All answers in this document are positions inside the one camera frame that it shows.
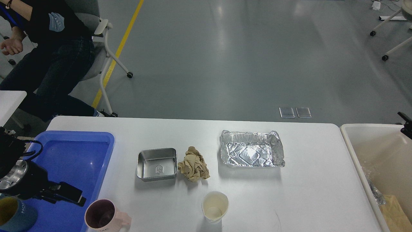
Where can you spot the white plastic bin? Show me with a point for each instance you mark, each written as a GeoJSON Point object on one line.
{"type": "Point", "coordinates": [382, 155]}

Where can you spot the crumpled brown paper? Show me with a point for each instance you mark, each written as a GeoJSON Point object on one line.
{"type": "Point", "coordinates": [193, 166]}

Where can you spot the pink mug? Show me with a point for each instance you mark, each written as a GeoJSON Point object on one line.
{"type": "Point", "coordinates": [103, 216]}

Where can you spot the white side table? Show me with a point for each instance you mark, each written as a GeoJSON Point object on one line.
{"type": "Point", "coordinates": [9, 102]}

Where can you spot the blue plastic tray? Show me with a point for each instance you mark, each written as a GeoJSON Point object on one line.
{"type": "Point", "coordinates": [79, 158]}

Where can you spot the grey office chair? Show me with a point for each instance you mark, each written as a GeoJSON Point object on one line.
{"type": "Point", "coordinates": [88, 12]}

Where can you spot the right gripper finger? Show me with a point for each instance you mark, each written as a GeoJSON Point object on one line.
{"type": "Point", "coordinates": [407, 126]}

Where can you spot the steel rectangular container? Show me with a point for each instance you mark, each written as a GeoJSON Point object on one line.
{"type": "Point", "coordinates": [157, 164]}

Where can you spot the wooden block with hole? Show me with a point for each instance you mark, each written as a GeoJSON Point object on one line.
{"type": "Point", "coordinates": [25, 139]}

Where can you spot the aluminium foil tray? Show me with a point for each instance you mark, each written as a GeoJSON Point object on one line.
{"type": "Point", "coordinates": [251, 149]}

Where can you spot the left floor plate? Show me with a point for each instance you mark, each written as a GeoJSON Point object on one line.
{"type": "Point", "coordinates": [286, 112]}

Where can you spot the blue mug yellow inside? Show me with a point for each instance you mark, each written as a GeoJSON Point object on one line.
{"type": "Point", "coordinates": [16, 216]}

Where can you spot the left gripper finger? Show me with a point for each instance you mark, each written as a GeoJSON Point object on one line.
{"type": "Point", "coordinates": [63, 191]}

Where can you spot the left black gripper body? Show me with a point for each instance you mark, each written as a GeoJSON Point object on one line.
{"type": "Point", "coordinates": [27, 180]}

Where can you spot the person in black clothes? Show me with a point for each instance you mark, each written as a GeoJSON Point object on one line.
{"type": "Point", "coordinates": [63, 56]}

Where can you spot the right floor plate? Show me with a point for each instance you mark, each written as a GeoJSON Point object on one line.
{"type": "Point", "coordinates": [303, 112]}

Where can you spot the white paper cup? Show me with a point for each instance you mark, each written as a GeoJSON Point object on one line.
{"type": "Point", "coordinates": [214, 206]}

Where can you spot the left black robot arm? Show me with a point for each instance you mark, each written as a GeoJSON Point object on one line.
{"type": "Point", "coordinates": [13, 149]}

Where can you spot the floor plate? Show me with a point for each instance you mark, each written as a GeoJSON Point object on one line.
{"type": "Point", "coordinates": [286, 112]}
{"type": "Point", "coordinates": [303, 112]}

